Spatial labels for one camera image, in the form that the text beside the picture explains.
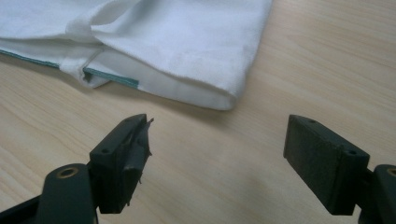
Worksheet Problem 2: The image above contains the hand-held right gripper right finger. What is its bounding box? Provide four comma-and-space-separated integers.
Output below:
283, 114, 372, 217

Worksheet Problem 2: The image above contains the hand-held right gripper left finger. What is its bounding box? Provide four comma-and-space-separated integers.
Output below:
89, 113, 154, 215

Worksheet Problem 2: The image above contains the white towel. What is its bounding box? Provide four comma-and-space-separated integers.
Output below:
0, 0, 275, 111

